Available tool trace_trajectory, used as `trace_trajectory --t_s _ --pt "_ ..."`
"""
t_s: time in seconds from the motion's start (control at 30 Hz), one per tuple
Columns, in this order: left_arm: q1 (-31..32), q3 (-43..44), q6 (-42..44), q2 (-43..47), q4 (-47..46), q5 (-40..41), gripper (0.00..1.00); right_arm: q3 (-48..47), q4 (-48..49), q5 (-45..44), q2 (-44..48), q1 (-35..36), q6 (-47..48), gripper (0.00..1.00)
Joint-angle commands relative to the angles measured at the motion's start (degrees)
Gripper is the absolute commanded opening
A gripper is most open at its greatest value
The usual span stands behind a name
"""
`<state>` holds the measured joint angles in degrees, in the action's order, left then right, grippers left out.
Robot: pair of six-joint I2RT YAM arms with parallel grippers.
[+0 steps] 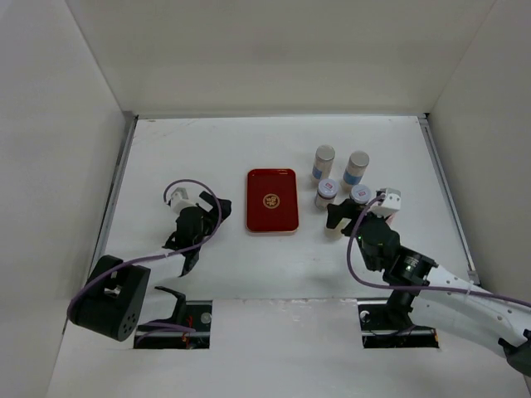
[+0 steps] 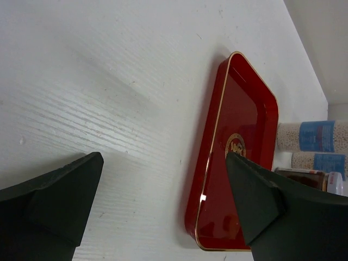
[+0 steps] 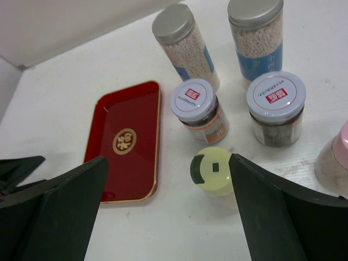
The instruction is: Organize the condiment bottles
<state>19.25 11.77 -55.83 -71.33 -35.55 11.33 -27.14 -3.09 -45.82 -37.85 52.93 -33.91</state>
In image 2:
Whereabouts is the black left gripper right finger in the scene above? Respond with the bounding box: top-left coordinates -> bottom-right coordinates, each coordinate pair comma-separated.
226,152 -> 347,260

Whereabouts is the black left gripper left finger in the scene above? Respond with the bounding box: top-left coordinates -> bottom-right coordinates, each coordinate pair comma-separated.
1,152 -> 104,260

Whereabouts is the brown spice jar white lid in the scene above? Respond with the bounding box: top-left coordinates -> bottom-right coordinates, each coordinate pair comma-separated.
275,167 -> 344,196

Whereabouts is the white pepper bottle blue label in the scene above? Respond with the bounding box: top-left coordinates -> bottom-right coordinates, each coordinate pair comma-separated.
291,152 -> 347,181

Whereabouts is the white pepper bottle steel cap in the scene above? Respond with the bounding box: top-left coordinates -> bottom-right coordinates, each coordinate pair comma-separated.
277,121 -> 347,154

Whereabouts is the red tray with gold rim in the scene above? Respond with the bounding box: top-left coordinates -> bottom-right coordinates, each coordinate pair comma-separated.
184,51 -> 279,251

